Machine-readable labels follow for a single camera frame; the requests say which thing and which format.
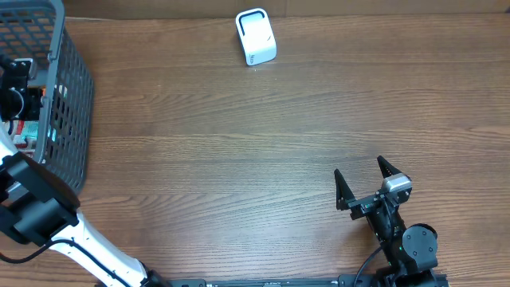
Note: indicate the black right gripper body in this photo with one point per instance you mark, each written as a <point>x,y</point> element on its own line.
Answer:
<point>363,206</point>

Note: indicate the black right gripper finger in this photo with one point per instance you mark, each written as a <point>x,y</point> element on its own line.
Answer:
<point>344,195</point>
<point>386,168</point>

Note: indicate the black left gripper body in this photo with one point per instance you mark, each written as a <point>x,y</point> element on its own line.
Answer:
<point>13,94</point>

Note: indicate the teal wipes packet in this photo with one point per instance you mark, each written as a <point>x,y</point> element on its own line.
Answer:
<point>30,132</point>

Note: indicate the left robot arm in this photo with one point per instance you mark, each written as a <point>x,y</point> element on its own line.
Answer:
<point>49,216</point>

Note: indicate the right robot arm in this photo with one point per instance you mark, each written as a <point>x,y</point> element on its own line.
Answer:
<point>406,256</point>

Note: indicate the white barcode scanner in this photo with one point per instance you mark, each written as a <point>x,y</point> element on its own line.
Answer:
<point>256,36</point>

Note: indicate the red white snack bar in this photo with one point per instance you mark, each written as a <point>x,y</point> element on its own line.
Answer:
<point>18,139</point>

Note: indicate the grey plastic mesh basket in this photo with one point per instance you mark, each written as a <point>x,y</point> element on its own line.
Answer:
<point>36,30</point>

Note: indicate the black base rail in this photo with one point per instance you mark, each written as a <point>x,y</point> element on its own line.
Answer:
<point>271,283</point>

